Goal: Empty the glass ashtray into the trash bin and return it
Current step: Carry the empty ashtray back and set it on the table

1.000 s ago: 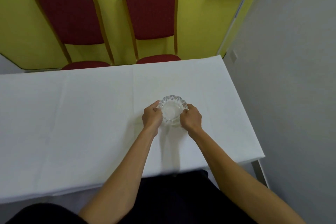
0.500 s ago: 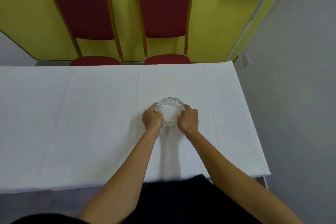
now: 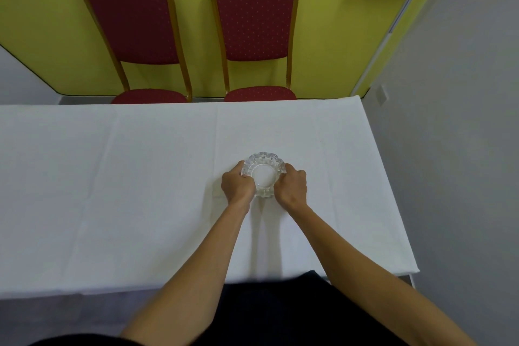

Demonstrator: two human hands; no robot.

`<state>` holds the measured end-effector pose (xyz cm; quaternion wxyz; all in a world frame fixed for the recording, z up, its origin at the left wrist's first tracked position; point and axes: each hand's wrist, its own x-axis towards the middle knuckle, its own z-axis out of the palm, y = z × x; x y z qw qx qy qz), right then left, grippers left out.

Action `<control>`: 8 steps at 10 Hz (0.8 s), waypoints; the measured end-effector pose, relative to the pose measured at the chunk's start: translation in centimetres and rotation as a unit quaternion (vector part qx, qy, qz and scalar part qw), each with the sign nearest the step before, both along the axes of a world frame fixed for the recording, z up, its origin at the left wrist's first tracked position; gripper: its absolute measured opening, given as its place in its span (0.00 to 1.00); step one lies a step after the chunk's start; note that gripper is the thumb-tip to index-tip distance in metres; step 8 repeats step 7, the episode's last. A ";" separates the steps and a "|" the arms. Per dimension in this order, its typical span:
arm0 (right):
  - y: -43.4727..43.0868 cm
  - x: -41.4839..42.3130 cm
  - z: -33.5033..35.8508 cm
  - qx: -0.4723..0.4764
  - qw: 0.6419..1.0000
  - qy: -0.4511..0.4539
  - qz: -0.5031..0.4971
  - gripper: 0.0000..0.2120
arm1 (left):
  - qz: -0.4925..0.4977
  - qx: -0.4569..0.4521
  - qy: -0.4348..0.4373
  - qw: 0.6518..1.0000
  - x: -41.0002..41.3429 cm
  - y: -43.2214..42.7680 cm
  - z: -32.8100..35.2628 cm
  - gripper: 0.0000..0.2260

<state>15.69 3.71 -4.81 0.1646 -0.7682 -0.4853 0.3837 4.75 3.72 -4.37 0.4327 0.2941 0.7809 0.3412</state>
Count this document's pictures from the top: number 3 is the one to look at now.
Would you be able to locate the red padded banquet chair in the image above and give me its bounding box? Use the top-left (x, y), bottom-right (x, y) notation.
top-left (211, 0), bottom-right (300, 102)
top-left (80, 0), bottom-right (193, 105)

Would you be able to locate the person's dark clothing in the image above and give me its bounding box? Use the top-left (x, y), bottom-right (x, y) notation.
top-left (24, 271), bottom-right (406, 346)

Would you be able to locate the clear glass ashtray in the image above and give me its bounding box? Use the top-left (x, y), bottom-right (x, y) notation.
top-left (241, 151), bottom-right (288, 199)

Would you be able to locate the person's left hand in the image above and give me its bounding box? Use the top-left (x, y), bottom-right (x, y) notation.
top-left (221, 160), bottom-right (256, 208)

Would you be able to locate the white cable duct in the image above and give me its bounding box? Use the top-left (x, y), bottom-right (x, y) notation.
top-left (352, 0), bottom-right (426, 97)

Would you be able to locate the person's right forearm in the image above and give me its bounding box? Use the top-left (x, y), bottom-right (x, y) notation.
top-left (289, 205), bottom-right (481, 346)

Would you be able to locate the white tablecloth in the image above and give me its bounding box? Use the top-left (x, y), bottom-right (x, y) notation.
top-left (0, 95), bottom-right (419, 301)

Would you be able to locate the person's left forearm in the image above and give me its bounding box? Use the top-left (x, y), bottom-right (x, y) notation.
top-left (120, 200), bottom-right (249, 346)

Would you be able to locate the person's right hand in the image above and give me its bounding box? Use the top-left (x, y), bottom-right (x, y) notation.
top-left (273, 164), bottom-right (308, 213)

